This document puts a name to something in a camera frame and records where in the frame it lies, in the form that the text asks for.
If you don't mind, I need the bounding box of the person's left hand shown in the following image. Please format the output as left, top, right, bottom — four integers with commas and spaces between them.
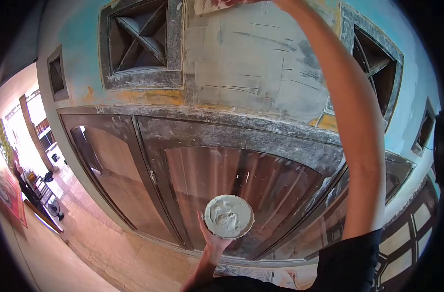
197, 210, 234, 254

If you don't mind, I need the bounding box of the person's right hand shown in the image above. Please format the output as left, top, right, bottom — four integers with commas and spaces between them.
244, 0, 293, 6

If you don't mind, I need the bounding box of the person's left thumb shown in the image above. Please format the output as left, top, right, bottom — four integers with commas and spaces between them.
197, 210, 208, 234

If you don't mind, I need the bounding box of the round white plate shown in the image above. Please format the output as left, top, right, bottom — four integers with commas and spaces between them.
204, 194, 255, 240

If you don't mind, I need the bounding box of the stained putty trowel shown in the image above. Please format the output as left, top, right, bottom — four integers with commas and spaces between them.
194, 0, 266, 16

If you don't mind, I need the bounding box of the wooden glass double door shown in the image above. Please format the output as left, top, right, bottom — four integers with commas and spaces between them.
57, 105, 346, 260

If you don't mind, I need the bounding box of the black floor fan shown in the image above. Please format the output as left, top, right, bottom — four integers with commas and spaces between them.
47, 200, 65, 222

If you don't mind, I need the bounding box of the brick pillar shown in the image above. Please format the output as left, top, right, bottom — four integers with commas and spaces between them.
19, 94, 54, 171

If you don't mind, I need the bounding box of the red banner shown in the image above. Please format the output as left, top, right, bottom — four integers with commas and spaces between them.
0, 120, 28, 229

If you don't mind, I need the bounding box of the wooden glass side door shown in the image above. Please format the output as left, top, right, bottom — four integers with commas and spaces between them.
258, 150, 417, 262

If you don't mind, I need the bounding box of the window with white grille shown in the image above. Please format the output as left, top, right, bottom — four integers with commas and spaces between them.
374, 178, 439, 292

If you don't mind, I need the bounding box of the grey wall putty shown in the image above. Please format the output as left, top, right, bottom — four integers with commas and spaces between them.
206, 196, 253, 238

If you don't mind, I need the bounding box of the large square wall vent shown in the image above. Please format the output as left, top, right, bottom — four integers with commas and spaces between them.
98, 0, 185, 91
339, 3, 404, 129

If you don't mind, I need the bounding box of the small square wall vent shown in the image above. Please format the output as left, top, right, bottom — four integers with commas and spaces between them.
411, 98, 436, 156
47, 44, 70, 102

